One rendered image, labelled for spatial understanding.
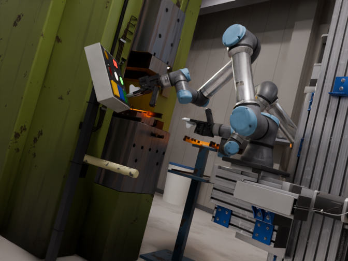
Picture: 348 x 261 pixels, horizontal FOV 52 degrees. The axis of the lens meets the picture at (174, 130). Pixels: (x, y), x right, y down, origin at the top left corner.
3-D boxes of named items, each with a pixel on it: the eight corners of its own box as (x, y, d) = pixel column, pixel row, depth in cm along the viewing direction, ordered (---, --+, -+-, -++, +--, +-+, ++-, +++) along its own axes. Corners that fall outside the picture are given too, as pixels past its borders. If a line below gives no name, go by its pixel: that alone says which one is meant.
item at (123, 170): (138, 179, 192) (140, 170, 193) (132, 178, 188) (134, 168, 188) (82, 161, 216) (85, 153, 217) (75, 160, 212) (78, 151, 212)
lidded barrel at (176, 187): (196, 208, 613) (205, 170, 617) (174, 205, 575) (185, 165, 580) (174, 200, 652) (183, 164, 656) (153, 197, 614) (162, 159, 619)
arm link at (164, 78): (172, 88, 197) (170, 84, 189) (164, 90, 197) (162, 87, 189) (169, 75, 198) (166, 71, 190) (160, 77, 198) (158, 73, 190)
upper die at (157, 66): (165, 78, 249) (168, 65, 250) (148, 68, 232) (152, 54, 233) (120, 73, 272) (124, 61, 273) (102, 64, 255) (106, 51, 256)
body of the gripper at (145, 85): (140, 82, 199) (160, 75, 198) (144, 96, 198) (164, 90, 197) (136, 78, 192) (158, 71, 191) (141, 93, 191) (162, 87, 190)
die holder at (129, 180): (154, 194, 252) (170, 133, 255) (119, 191, 220) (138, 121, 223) (98, 175, 283) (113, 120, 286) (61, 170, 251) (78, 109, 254)
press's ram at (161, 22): (178, 71, 261) (192, 19, 264) (147, 52, 229) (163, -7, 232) (134, 67, 284) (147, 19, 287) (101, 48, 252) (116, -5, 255)
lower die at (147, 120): (152, 127, 246) (155, 115, 247) (134, 121, 230) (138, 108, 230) (108, 118, 269) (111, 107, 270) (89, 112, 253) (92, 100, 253)
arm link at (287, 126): (309, 167, 202) (251, 89, 202) (299, 165, 217) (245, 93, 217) (326, 154, 203) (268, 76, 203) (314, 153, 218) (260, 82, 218)
